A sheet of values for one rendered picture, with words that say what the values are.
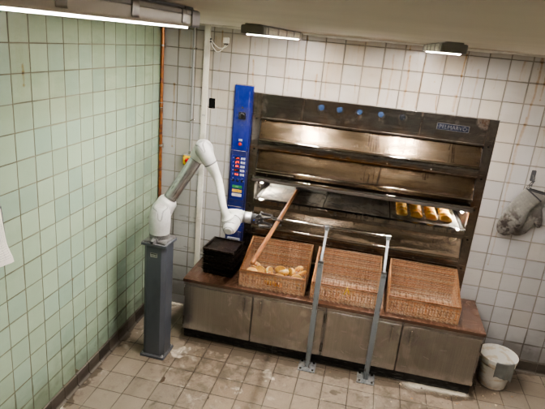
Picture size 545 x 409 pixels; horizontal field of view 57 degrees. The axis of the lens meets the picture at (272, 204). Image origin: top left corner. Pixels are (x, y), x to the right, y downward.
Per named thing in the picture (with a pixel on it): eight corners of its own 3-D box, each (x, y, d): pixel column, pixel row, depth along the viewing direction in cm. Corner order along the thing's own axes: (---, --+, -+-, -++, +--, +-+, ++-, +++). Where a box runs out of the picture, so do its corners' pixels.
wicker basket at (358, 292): (315, 273, 452) (318, 245, 444) (378, 284, 444) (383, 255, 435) (308, 299, 407) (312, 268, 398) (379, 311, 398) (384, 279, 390)
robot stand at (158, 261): (139, 355, 411) (140, 242, 380) (151, 342, 431) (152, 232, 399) (162, 360, 407) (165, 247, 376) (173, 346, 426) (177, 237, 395)
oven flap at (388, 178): (256, 170, 438) (259, 148, 438) (471, 201, 407) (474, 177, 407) (255, 169, 433) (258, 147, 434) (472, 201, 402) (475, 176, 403)
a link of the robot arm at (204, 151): (218, 161, 374) (216, 157, 386) (208, 139, 367) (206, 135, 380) (202, 168, 374) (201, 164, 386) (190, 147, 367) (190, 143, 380)
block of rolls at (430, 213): (394, 196, 495) (395, 191, 494) (444, 204, 487) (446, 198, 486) (396, 215, 439) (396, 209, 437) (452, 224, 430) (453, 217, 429)
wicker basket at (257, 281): (250, 262, 462) (252, 234, 454) (311, 272, 454) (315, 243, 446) (237, 286, 417) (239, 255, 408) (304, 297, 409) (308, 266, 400)
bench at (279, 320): (202, 307, 491) (204, 252, 473) (460, 358, 449) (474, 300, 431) (180, 338, 438) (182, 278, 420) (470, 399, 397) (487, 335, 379)
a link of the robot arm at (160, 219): (148, 236, 377) (148, 208, 370) (149, 227, 394) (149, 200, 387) (169, 236, 380) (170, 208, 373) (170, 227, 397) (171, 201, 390)
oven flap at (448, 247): (251, 226, 454) (255, 205, 454) (458, 259, 423) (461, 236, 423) (250, 226, 449) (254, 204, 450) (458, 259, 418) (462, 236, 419)
